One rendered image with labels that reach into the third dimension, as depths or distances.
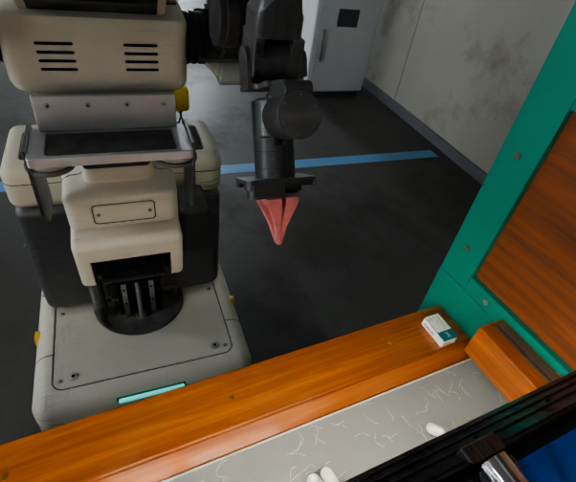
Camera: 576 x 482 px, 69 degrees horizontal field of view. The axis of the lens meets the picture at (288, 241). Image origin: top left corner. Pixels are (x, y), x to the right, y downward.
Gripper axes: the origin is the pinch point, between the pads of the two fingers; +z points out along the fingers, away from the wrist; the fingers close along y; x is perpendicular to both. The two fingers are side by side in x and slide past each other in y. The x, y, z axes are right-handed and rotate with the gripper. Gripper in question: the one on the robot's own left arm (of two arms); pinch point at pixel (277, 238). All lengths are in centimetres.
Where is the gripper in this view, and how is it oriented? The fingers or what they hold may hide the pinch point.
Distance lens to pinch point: 62.3
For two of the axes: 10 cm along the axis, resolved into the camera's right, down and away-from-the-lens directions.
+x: -3.7, -2.2, 9.0
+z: 0.4, 9.7, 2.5
